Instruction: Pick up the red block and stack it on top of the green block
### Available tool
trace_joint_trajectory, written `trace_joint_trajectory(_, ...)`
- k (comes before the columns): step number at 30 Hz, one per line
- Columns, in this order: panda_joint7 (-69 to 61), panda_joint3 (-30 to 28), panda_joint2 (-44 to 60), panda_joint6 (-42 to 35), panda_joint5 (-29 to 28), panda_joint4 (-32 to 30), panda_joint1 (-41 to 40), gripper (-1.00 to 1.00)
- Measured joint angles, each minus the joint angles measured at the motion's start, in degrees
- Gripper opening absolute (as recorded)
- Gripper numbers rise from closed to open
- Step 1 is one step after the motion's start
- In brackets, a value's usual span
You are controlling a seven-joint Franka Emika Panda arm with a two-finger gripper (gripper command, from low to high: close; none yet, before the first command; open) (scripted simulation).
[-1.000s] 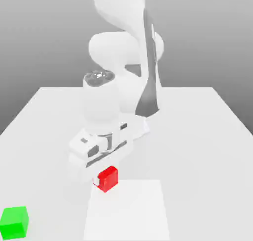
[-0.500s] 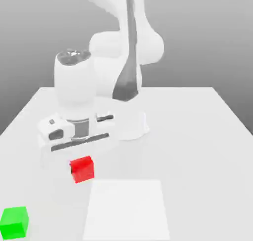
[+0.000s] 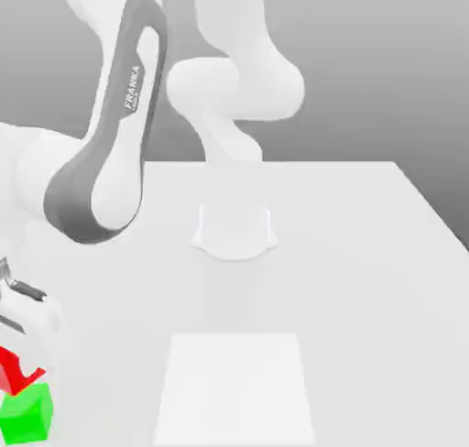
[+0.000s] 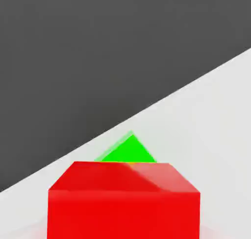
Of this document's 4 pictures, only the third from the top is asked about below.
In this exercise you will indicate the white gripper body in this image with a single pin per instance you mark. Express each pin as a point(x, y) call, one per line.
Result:
point(38, 318)

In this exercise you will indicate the small red cube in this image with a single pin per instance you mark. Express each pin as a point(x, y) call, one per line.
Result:
point(11, 372)

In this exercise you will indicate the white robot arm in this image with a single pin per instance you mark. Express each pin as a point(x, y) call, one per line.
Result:
point(121, 132)

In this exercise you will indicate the small green cube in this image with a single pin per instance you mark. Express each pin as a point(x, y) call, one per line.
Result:
point(25, 414)

